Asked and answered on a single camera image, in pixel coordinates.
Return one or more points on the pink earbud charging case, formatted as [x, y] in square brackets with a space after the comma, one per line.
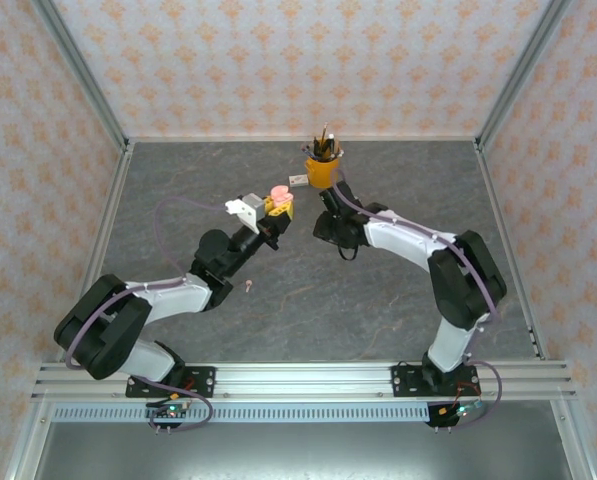
[280, 192]

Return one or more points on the aluminium mounting rail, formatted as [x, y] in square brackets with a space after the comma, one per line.
[303, 380]

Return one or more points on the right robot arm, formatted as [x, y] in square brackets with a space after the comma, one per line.
[468, 285]

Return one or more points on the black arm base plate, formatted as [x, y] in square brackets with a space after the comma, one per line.
[403, 382]
[203, 380]

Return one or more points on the white capped marker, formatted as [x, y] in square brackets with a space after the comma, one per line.
[332, 136]

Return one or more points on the wooden pencil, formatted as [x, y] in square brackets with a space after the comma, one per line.
[324, 137]

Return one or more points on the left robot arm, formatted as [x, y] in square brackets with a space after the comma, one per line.
[103, 325]

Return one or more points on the grey metal panel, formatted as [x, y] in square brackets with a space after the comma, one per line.
[298, 450]

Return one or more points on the yellow pen cup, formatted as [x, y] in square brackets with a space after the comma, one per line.
[322, 175]

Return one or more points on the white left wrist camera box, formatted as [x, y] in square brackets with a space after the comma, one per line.
[250, 210]

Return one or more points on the aluminium frame post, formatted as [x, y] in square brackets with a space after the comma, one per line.
[524, 70]
[82, 70]

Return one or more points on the aluminium table edge rail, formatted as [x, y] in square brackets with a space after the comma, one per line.
[498, 200]
[112, 200]

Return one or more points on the white eraser box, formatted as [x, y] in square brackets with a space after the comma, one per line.
[298, 180]

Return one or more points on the black pen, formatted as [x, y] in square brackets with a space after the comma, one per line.
[318, 146]

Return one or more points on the small green circuit board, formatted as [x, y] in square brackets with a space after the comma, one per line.
[460, 411]
[172, 411]

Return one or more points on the long aluminium table rail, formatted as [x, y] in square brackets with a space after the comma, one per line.
[228, 138]

